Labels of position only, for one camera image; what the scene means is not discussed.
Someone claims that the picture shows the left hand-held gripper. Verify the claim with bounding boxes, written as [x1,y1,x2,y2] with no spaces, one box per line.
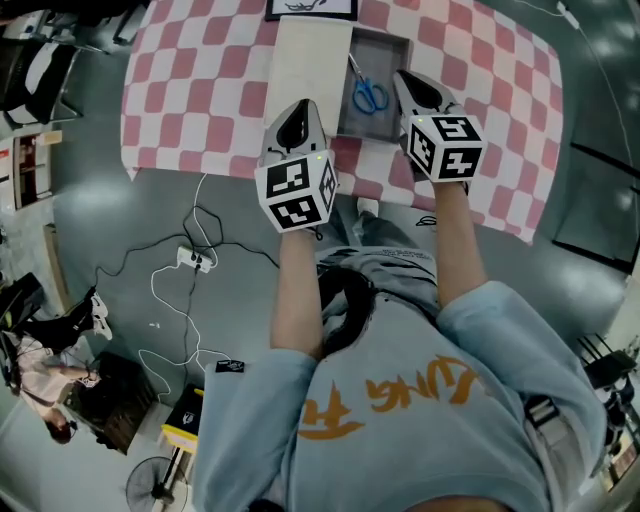
[253,98,340,235]

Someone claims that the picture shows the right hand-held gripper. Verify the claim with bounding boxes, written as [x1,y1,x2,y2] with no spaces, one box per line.
[393,69,487,184]

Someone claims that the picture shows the blue-handled scissors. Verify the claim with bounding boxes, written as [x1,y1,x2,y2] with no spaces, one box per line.
[347,52,390,115]

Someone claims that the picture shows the grey box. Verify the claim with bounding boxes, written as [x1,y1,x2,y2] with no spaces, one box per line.
[335,25,414,145]

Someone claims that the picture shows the person's left forearm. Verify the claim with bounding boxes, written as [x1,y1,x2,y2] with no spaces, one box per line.
[269,227,334,359]

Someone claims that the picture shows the person's right forearm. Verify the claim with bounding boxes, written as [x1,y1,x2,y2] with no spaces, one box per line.
[430,179,489,309]

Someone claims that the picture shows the white flat box lid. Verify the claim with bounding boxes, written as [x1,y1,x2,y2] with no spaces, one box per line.
[264,14,355,137]

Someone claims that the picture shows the pink checkered tablecloth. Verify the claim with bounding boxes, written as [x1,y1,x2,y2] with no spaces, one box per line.
[119,0,564,246]

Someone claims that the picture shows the person's grey jeans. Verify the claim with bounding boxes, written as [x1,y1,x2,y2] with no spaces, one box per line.
[324,199,424,254]

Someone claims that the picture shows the black framed picture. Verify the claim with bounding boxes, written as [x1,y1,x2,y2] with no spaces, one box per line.
[264,0,359,23]

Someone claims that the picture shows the wooden table with black legs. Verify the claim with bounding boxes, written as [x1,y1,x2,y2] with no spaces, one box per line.
[552,142,640,274]

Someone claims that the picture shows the black chair with white cushion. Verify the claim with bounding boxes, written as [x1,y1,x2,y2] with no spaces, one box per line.
[0,39,84,126]

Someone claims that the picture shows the wooden crate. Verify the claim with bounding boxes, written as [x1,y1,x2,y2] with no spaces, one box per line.
[10,130,64,211]

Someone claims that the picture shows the wooden board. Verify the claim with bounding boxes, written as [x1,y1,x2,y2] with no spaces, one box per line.
[43,224,71,314]

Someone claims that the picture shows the black metal rack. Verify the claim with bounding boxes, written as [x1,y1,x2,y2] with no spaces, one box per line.
[577,332,640,436]

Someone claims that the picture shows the person's light blue shirt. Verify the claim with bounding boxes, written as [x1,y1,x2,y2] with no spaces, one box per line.
[192,247,609,512]

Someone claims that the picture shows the black floor fan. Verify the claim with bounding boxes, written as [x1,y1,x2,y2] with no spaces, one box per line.
[125,455,190,512]

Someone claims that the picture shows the black power cable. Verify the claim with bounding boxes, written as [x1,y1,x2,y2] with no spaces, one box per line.
[94,204,281,301]

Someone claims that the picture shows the long white power cable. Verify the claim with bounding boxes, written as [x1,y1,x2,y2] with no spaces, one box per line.
[137,259,234,396]

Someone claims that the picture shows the grey shoulder strap with buckle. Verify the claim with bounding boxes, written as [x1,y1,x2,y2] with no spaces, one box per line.
[524,394,596,481]

